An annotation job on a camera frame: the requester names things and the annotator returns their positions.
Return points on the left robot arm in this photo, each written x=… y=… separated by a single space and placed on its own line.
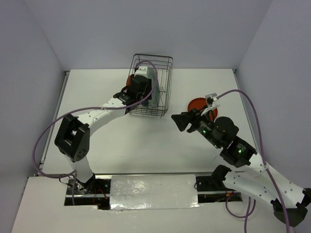
x=73 y=136

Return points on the silver foil cover panel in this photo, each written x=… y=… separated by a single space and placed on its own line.
x=153 y=192

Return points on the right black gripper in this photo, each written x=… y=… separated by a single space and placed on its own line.
x=181 y=120

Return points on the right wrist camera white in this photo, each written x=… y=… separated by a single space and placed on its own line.
x=212 y=103

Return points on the black mounting rail base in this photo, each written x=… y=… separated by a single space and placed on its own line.
x=206 y=192

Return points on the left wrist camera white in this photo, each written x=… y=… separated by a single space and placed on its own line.
x=141 y=71

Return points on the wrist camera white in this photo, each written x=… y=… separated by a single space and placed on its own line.
x=141 y=71
x=212 y=103

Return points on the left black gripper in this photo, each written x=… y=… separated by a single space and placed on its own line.
x=148 y=89

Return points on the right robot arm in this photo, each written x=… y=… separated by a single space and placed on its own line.
x=288 y=200

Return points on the small orange scalloped plate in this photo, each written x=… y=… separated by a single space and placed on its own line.
x=198 y=104

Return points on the teal embossed plate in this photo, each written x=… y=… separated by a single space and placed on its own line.
x=145 y=103

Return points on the red plate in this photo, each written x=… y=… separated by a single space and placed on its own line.
x=128 y=81

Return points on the light green plate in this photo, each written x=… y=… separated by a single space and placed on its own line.
x=153 y=100

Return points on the wire dish rack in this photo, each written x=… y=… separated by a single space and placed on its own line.
x=163 y=66

